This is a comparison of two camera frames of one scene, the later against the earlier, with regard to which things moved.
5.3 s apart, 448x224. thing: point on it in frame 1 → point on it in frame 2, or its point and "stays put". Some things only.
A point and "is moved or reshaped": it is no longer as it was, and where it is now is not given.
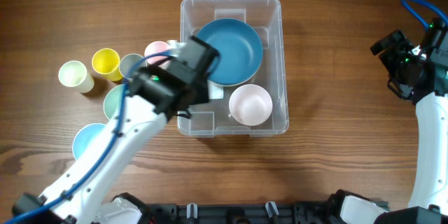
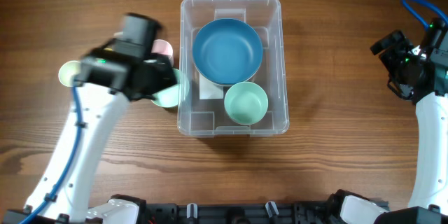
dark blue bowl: (240, 48) stays put
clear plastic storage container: (248, 93) stays put
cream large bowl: (214, 86) → (225, 85)
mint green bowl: (113, 101) is moved or reshaped
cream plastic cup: (74, 73) stays put
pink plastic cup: (155, 47) stays put
